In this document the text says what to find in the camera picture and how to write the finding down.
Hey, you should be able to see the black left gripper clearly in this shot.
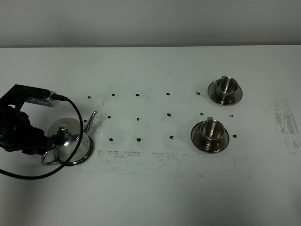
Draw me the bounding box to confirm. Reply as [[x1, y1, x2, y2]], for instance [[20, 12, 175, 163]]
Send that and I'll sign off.
[[0, 106, 56, 155]]

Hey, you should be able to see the stainless steel teapot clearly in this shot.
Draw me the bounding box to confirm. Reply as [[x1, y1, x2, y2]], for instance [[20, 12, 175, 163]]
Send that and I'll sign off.
[[41, 111, 97, 166]]

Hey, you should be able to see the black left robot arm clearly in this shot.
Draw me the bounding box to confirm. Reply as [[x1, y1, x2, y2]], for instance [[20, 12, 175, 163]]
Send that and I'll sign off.
[[0, 105, 54, 155]]

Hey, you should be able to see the steel teapot saucer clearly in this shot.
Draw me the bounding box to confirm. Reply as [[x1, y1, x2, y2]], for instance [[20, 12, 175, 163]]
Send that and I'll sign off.
[[57, 132, 93, 166]]

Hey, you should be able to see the near stainless steel saucer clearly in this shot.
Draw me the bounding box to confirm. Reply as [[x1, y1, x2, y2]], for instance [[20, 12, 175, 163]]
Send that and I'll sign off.
[[190, 121, 230, 153]]

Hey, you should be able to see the stainless steel saucer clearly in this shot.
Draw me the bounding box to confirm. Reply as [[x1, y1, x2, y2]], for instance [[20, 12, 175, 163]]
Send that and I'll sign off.
[[207, 80, 243, 106], [190, 121, 230, 153]]

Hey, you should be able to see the near stainless steel teacup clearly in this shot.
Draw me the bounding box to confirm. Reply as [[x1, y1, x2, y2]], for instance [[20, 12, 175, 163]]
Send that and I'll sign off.
[[199, 117, 225, 147]]

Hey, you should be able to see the stainless steel teacup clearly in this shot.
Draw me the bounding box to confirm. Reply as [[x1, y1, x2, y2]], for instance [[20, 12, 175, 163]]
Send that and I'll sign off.
[[216, 76, 238, 99], [199, 117, 225, 147]]

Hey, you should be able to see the far stainless steel saucer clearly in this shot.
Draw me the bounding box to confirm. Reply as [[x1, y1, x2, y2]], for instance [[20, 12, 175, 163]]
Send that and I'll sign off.
[[207, 80, 243, 106]]

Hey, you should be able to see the far stainless steel teacup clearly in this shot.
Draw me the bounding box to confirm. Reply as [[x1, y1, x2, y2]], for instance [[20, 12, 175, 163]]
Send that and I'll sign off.
[[216, 76, 238, 99]]

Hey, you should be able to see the black left camera cable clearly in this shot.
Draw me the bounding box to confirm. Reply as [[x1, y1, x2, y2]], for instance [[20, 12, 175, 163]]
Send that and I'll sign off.
[[0, 93, 85, 180]]

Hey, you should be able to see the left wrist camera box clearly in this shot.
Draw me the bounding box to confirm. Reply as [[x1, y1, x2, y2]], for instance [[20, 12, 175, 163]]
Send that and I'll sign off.
[[0, 84, 59, 111]]

